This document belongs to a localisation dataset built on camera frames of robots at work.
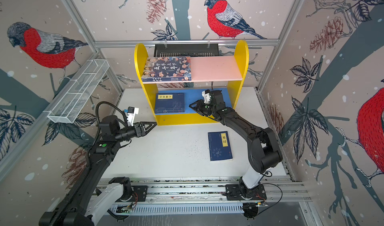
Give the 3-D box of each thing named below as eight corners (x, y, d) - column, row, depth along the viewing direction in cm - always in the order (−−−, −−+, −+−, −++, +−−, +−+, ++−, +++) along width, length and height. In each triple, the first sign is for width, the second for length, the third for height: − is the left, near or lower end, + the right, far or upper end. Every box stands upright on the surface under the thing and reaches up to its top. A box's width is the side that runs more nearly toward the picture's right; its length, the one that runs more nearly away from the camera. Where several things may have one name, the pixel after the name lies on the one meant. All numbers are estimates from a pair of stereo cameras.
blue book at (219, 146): (209, 161, 86) (209, 159, 84) (207, 132, 98) (208, 131, 97) (232, 161, 86) (232, 159, 84) (227, 132, 98) (228, 131, 97)
